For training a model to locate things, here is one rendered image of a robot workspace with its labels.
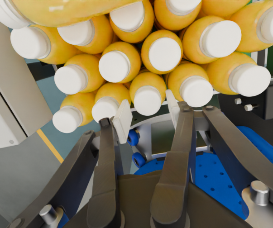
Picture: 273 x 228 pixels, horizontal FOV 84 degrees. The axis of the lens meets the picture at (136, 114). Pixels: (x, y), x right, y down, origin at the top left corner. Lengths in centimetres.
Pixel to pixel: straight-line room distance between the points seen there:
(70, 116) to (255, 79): 26
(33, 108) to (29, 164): 194
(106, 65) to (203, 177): 28
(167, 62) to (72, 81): 13
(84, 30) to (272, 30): 21
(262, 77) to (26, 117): 35
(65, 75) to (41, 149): 180
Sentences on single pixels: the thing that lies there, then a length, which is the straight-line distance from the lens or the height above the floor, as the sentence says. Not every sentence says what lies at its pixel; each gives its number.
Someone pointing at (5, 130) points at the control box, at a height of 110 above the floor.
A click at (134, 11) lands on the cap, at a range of 21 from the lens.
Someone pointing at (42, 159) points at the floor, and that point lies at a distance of 210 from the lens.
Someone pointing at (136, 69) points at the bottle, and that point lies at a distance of 24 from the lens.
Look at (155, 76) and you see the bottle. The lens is 25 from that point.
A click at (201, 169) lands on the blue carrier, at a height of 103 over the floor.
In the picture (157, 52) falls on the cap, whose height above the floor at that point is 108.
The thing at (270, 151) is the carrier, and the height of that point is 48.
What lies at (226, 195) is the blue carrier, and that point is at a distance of 33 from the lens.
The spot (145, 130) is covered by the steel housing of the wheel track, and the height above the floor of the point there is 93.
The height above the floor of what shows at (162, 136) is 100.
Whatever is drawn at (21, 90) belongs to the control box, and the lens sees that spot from 33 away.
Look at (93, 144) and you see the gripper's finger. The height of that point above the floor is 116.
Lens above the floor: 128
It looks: 66 degrees down
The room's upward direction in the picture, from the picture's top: 169 degrees counter-clockwise
